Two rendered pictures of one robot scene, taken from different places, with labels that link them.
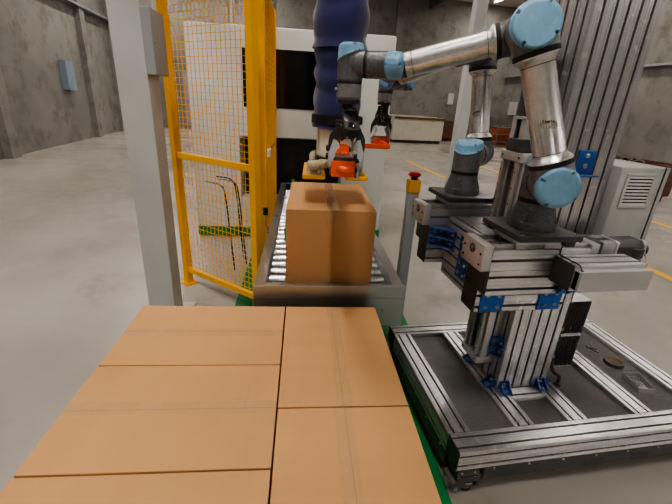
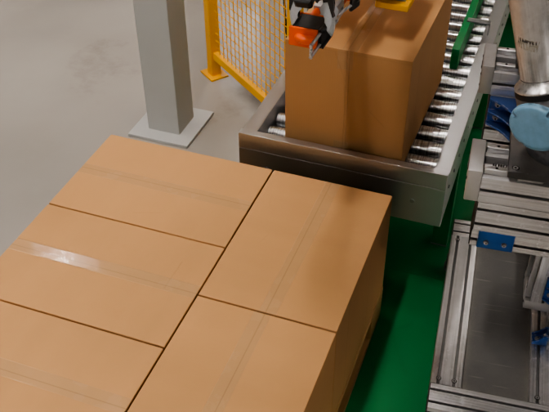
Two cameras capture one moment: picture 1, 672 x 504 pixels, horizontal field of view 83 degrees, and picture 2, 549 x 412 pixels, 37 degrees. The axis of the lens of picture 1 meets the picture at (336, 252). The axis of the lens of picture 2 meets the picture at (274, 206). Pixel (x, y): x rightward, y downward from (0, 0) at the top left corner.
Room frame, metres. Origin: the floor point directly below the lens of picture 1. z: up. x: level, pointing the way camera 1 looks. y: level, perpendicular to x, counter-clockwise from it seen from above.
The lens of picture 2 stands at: (-0.43, -0.74, 2.16)
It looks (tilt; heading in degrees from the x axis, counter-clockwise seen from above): 40 degrees down; 26
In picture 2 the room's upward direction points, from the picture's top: 1 degrees counter-clockwise
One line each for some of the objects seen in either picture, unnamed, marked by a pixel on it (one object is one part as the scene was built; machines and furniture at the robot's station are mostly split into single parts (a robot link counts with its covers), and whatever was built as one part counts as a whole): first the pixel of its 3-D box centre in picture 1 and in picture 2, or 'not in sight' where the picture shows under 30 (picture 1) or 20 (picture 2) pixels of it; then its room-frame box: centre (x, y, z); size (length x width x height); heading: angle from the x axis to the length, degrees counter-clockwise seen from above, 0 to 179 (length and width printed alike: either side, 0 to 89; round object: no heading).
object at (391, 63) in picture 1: (384, 65); not in sight; (1.26, -0.11, 1.50); 0.11 x 0.11 x 0.08; 76
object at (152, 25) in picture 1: (155, 44); not in sight; (2.23, 1.00, 1.62); 0.20 x 0.05 x 0.30; 6
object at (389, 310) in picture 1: (329, 310); (338, 184); (1.58, 0.02, 0.47); 0.70 x 0.03 x 0.15; 96
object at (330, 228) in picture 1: (327, 231); (371, 61); (1.92, 0.05, 0.75); 0.60 x 0.40 x 0.40; 5
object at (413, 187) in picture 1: (403, 259); not in sight; (2.20, -0.42, 0.50); 0.07 x 0.07 x 1.00; 6
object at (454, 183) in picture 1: (462, 181); not in sight; (1.73, -0.55, 1.09); 0.15 x 0.15 x 0.10
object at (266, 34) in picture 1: (269, 141); not in sight; (3.30, 0.61, 1.05); 1.17 x 0.10 x 2.10; 6
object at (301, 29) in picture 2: (342, 166); (308, 30); (1.25, 0.00, 1.20); 0.08 x 0.07 x 0.05; 4
